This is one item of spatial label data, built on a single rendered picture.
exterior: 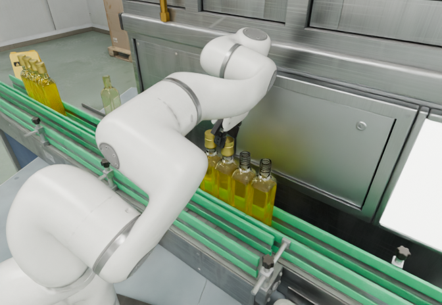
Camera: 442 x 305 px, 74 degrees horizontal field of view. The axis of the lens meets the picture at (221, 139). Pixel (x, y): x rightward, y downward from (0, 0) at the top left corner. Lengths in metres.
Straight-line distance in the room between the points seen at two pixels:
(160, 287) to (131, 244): 0.64
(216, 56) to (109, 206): 0.31
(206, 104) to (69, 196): 0.22
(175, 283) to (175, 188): 0.67
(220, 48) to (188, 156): 0.26
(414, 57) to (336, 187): 0.37
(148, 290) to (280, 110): 0.64
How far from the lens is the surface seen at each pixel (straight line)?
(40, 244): 0.45
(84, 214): 0.39
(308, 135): 0.81
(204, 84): 0.44
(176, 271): 1.01
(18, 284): 0.57
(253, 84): 0.47
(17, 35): 6.65
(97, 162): 1.13
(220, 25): 0.87
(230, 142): 0.77
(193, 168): 0.34
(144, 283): 1.01
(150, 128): 0.36
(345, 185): 0.85
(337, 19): 0.74
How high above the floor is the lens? 1.60
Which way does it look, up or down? 34 degrees down
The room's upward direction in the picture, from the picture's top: straight up
